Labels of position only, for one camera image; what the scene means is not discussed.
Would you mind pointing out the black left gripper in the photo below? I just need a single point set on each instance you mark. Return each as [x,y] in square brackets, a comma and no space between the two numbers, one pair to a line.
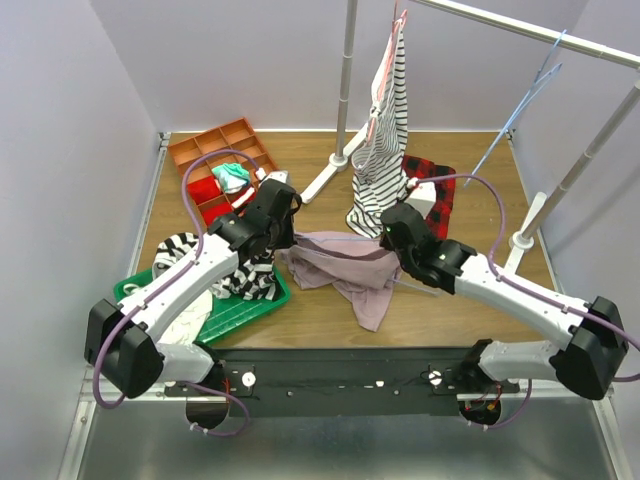
[286,230]

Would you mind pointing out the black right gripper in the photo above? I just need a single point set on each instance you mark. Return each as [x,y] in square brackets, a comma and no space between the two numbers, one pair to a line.
[384,241]

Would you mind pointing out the light blue hanger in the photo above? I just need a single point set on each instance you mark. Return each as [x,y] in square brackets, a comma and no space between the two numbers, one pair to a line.
[353,259]
[541,79]

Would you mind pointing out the mauve pink tank top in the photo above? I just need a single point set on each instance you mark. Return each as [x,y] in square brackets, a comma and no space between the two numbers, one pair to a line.
[369,306]

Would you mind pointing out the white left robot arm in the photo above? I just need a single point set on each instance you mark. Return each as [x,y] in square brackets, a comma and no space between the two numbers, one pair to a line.
[123,341]

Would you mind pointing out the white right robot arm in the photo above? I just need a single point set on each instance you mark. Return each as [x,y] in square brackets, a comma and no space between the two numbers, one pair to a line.
[582,346]

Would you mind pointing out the red white striped sock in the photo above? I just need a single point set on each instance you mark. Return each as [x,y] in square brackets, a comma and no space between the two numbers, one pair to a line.
[241,198]

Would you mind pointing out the black white striped garment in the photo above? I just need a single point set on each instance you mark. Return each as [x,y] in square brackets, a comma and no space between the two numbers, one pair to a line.
[255,279]

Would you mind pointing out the white striped hanging shirt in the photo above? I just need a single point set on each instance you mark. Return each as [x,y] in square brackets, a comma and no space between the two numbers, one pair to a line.
[379,180]

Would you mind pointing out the teal and white sock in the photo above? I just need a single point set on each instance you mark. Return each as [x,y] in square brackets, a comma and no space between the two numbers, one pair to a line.
[231,177]

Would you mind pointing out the red sock lower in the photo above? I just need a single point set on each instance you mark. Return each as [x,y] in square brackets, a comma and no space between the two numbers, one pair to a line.
[214,208]

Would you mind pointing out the red black plaid shirt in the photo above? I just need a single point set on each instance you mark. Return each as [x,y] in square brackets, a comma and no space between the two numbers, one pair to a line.
[438,217]

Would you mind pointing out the brown compartment organizer tray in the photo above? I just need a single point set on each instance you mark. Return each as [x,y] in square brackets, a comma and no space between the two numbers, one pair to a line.
[234,142]

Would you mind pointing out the red sock upper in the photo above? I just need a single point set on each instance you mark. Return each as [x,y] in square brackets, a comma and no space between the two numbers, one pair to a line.
[203,190]

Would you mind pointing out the green plastic laundry basket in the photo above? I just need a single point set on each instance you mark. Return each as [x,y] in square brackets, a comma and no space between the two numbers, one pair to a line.
[229,315]

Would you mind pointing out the white clothes rack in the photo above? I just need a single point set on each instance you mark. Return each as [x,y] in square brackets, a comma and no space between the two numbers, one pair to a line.
[521,241]

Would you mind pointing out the white garment in basket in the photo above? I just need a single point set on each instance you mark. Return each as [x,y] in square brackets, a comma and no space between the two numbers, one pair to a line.
[185,328]

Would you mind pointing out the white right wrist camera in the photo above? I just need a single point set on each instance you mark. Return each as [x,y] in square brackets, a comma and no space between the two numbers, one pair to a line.
[421,196]

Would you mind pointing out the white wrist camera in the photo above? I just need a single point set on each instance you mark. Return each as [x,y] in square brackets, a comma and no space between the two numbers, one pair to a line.
[421,196]
[281,176]

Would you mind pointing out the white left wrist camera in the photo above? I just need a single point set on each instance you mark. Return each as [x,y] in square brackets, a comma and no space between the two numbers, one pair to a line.
[281,176]

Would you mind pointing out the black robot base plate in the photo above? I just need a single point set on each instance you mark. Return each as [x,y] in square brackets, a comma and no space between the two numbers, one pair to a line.
[269,382]

